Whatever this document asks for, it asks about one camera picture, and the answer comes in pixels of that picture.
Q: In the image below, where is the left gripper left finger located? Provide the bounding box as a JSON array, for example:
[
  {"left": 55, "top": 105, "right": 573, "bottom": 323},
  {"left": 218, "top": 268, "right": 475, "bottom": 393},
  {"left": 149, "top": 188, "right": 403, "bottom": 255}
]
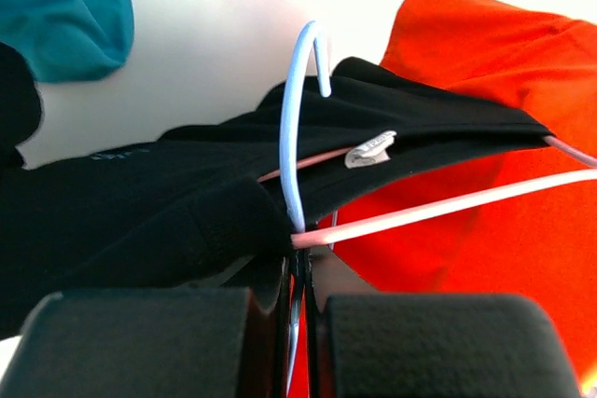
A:
[{"left": 1, "top": 256, "right": 289, "bottom": 397}]

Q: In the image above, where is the light blue wire hanger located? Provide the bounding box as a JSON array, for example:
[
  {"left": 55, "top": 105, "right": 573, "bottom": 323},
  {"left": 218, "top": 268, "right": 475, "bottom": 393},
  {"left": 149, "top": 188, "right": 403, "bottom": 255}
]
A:
[{"left": 278, "top": 21, "right": 331, "bottom": 388}]

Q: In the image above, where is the black t shirt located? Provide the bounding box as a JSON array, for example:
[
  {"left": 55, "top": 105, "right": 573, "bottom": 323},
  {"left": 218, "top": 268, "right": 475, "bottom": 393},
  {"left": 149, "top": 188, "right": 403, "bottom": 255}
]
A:
[{"left": 1, "top": 46, "right": 548, "bottom": 338}]

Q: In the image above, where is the pink wire hanger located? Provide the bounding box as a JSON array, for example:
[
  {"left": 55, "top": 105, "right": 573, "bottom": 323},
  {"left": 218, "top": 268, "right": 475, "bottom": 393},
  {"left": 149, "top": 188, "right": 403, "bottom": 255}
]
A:
[{"left": 258, "top": 131, "right": 596, "bottom": 249}]

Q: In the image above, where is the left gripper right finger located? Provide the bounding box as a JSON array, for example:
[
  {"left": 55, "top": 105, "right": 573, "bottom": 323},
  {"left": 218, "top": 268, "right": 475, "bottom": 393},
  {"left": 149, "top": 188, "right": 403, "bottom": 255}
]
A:
[{"left": 305, "top": 253, "right": 579, "bottom": 397}]

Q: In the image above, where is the orange t shirt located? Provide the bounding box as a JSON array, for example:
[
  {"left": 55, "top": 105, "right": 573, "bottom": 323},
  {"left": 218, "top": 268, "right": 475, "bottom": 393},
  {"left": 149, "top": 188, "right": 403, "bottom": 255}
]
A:
[{"left": 335, "top": 0, "right": 596, "bottom": 387}]

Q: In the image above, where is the teal t shirt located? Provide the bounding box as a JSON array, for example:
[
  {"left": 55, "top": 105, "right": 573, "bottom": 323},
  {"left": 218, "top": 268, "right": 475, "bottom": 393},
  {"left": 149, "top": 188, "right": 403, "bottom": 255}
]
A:
[{"left": 1, "top": 0, "right": 134, "bottom": 84}]

